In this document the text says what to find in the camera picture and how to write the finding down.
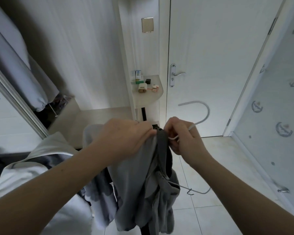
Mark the person's left hand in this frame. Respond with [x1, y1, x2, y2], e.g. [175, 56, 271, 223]
[94, 118, 158, 161]

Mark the person's right hand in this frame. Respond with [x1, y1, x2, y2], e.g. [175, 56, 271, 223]
[163, 116, 212, 168]

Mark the white wire hanger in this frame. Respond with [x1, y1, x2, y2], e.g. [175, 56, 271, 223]
[157, 100, 212, 196]

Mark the grey two-tone jacket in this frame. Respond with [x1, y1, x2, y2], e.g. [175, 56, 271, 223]
[82, 122, 182, 234]

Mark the white hoodie with blue letters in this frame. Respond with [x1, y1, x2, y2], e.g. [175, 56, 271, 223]
[0, 0, 51, 114]

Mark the person's right forearm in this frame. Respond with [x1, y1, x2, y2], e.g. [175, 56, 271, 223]
[191, 151, 294, 235]

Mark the person's left forearm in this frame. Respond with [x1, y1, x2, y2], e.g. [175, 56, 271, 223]
[0, 142, 116, 235]

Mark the rounded corner shelf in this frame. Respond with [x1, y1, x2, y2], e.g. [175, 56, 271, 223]
[132, 75, 164, 109]

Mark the dark fabric pile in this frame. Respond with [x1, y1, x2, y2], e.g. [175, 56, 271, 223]
[48, 93, 75, 119]

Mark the white door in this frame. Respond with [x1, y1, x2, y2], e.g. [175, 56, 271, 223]
[166, 0, 286, 138]

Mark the silver door handle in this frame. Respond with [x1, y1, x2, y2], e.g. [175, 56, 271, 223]
[169, 63, 186, 88]

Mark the beige switch plate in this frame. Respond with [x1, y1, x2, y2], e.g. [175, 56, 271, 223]
[141, 17, 155, 34]

